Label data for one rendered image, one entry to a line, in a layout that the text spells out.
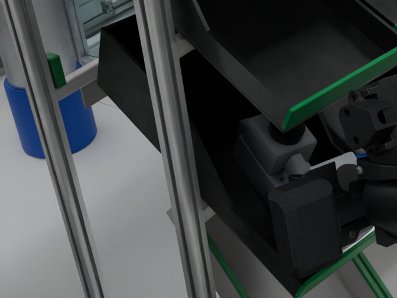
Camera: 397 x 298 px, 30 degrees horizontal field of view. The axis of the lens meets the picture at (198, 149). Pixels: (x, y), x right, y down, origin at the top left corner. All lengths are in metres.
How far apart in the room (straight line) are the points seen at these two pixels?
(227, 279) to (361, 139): 0.27
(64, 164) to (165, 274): 0.45
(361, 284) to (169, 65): 0.33
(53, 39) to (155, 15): 0.87
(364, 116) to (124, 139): 1.07
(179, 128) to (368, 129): 0.17
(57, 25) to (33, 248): 0.41
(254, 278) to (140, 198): 0.60
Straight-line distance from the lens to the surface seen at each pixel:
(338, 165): 0.58
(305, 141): 0.63
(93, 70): 0.74
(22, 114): 1.46
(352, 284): 0.79
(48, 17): 1.39
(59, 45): 1.41
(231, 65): 0.53
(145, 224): 1.26
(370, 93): 0.48
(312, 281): 0.60
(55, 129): 0.73
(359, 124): 0.47
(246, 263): 0.75
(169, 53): 0.56
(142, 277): 1.16
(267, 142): 0.62
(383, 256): 0.85
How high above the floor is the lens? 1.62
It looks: 32 degrees down
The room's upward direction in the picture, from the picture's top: 9 degrees counter-clockwise
